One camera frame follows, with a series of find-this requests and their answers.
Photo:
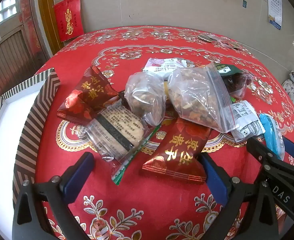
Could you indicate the small wall sticker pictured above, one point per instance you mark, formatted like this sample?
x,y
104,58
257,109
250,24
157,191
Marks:
x,y
244,3

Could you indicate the white snack packet black print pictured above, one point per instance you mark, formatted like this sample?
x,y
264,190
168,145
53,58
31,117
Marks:
x,y
247,122

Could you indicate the red gold-print snack packet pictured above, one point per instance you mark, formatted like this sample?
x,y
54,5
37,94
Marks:
x,y
179,150
87,97

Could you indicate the pink white snack packet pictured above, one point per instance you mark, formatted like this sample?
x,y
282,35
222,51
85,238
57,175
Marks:
x,y
159,66

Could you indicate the red paper door strip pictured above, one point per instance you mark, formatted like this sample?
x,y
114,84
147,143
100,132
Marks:
x,y
26,10

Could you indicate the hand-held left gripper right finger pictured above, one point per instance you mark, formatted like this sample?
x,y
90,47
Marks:
x,y
213,180

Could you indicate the clear bag of red dates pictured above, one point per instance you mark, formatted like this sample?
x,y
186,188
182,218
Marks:
x,y
237,82

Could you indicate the clear bag of dried nuts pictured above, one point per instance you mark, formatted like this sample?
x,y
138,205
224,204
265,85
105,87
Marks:
x,y
199,97

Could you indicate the red floral tablecloth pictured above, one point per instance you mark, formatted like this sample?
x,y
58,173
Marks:
x,y
142,205

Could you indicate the wall calendar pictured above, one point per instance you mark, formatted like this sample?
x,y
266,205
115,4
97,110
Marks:
x,y
274,5

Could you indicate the wooden door frame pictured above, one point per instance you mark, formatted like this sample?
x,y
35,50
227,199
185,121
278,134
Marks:
x,y
45,17

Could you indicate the clear cookie packet green edge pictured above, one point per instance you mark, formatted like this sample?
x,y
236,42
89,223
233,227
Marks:
x,y
119,130

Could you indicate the red gold-print wall poster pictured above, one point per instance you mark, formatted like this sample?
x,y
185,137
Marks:
x,y
68,17

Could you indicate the green cracker packet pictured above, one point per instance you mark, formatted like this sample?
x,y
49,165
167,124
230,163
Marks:
x,y
229,69

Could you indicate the striped gift box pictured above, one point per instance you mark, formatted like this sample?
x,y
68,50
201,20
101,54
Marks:
x,y
31,130

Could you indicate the blue snack packet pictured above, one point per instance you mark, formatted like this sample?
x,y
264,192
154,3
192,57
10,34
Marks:
x,y
271,132

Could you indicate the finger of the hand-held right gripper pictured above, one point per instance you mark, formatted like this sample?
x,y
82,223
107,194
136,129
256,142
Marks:
x,y
291,146
258,151

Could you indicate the small shiny wrappers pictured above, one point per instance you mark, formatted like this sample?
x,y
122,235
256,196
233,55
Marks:
x,y
208,38

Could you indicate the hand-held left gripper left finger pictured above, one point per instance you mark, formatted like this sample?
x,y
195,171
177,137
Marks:
x,y
79,177

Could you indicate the ribbed metal door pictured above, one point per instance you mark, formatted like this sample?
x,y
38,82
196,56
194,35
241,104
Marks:
x,y
9,55

